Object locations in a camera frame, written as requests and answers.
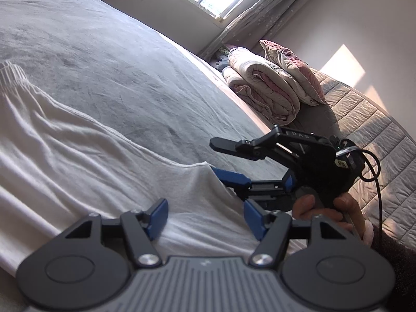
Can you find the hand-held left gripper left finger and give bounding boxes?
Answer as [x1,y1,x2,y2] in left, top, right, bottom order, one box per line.
[63,198,170,269]

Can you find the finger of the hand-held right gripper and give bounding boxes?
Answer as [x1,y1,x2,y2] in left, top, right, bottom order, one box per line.
[210,166,297,212]
[210,126,332,173]

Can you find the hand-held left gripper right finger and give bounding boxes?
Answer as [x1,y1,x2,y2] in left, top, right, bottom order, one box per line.
[244,199,352,270]

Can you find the white pants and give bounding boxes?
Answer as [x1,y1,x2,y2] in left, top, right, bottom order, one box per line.
[0,60,303,278]

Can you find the person's right hand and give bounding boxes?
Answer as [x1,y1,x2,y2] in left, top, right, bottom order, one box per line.
[292,193,367,242]

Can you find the quilted beige headboard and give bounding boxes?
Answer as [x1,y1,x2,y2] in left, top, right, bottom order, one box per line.
[286,68,416,257]

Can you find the folded beige pink quilt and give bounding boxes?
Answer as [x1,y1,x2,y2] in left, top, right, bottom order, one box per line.
[223,47,301,127]

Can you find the green patterned cloth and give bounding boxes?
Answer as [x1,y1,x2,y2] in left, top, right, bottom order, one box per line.
[216,44,232,72]

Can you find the beige pink pillow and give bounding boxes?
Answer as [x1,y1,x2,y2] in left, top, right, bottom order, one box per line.
[259,40,327,106]

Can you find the grey patterned curtain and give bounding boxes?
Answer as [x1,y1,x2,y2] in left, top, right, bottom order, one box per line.
[198,0,322,61]

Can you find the grey bed cover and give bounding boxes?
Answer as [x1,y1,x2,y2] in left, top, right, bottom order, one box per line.
[0,0,326,312]

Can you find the black cable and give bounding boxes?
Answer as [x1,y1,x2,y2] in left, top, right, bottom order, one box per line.
[356,149,383,231]

